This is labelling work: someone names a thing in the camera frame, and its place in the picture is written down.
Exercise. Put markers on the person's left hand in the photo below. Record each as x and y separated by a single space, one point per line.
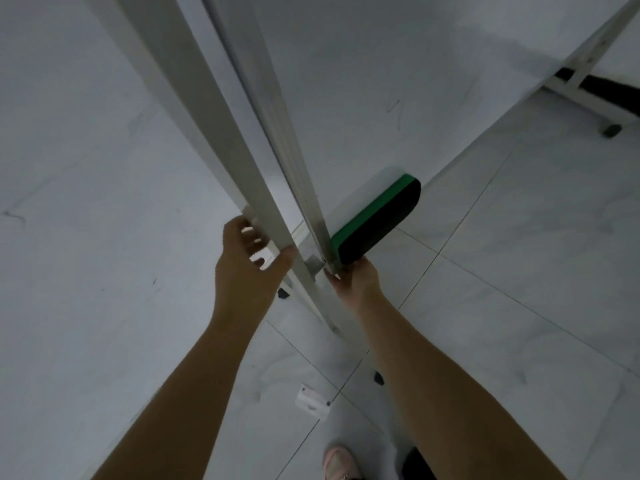
245 284

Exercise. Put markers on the person's right hand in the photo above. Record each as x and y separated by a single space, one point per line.
361 287

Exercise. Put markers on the person's right fingers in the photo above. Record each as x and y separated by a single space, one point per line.
336 275

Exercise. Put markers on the person's left thumb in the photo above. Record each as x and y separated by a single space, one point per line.
287 258

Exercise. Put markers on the green and black board eraser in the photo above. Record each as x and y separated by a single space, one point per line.
380 219

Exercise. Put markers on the silver metal frame post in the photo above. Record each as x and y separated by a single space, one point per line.
200 119

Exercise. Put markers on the person's right forearm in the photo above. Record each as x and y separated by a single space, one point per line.
450 404

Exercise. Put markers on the person's left forearm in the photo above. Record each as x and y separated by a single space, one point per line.
190 394

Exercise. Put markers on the black caster wheel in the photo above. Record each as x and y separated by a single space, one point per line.
283 293
378 378

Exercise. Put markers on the white paper label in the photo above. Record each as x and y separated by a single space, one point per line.
312 402

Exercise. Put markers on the pink shoe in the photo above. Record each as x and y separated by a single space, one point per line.
341 463

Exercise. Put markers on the dark green caster wheel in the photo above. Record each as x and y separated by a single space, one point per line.
611 130

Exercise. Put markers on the white whiteboard with metal frame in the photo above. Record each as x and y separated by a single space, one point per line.
380 89

